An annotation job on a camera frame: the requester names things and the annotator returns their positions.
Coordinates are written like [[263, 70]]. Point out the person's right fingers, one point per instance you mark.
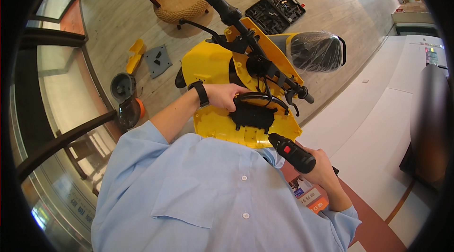
[[314, 152]]

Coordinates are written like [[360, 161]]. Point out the yellow plastic cover piece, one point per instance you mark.
[[135, 55]]

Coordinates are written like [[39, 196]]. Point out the grey headlight housing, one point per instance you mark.
[[122, 87]]

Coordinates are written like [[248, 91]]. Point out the grey mounting plate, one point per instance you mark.
[[158, 61]]

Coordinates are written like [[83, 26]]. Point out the black framed glass door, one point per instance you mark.
[[53, 110]]

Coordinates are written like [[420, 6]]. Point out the person's body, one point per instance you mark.
[[198, 195]]

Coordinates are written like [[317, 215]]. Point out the yellow electric scooter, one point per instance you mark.
[[209, 62]]

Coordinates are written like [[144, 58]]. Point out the black headlight bracket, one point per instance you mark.
[[251, 113]]

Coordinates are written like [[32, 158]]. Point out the person's right hand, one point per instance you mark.
[[322, 168]]

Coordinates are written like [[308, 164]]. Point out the black open tool case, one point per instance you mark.
[[275, 11]]

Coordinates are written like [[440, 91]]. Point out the yellow scooter front panel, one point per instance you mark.
[[216, 124]]

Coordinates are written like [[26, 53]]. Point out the person's left hand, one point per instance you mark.
[[220, 96]]

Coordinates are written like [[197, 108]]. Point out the black wrist band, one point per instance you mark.
[[200, 93], [335, 170]]

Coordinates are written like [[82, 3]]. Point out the orange white printed carton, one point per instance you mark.
[[312, 197]]

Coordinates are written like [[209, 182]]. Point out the person's left fingers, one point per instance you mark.
[[237, 92]]

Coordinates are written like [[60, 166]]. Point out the black electric screwdriver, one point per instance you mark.
[[294, 152]]

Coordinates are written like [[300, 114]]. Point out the white counter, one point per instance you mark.
[[376, 117]]

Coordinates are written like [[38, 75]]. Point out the background display shelf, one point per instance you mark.
[[408, 0]]

